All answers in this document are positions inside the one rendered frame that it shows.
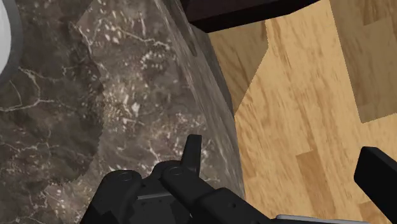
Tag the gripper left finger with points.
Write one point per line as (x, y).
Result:
(186, 189)

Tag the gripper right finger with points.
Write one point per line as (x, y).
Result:
(380, 176)

